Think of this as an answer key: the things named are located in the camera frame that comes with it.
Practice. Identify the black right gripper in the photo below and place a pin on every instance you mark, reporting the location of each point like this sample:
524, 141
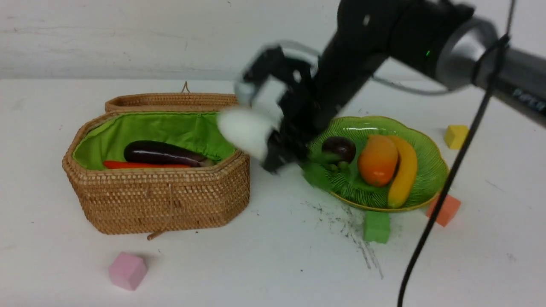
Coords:
308, 103

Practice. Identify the white radish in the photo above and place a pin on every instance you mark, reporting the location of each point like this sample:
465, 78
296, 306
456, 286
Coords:
246, 130

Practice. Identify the dark purple mangosteen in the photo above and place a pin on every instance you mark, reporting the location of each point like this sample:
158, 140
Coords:
340, 152

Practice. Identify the red chili pepper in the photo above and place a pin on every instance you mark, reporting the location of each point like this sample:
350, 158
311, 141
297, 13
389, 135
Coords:
110, 164

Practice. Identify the green leaf-shaped glass plate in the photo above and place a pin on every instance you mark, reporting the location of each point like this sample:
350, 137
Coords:
348, 186

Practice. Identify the yellow foam cube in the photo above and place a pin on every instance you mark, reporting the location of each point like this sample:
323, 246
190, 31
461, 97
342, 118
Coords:
455, 135

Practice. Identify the pink foam cube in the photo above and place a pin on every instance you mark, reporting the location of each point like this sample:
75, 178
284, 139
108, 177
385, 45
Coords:
127, 271

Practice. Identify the woven rattan basket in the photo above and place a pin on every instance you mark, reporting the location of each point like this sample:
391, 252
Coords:
156, 200

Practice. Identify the orange mango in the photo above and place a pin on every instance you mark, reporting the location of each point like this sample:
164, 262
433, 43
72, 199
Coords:
378, 160

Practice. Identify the orange foam cube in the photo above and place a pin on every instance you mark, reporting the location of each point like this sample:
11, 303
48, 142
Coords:
448, 211

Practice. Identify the purple eggplant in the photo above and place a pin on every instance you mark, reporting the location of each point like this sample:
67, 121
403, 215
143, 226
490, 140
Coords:
162, 153

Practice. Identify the green foam cube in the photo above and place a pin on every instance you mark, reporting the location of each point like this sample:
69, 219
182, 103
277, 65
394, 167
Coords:
376, 227

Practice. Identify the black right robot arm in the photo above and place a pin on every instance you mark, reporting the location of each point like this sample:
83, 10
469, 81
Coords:
439, 39

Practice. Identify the woven rattan basket lid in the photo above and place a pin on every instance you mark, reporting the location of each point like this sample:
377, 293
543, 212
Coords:
184, 101

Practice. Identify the yellow banana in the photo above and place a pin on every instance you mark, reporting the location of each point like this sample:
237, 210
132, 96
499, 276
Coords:
406, 175

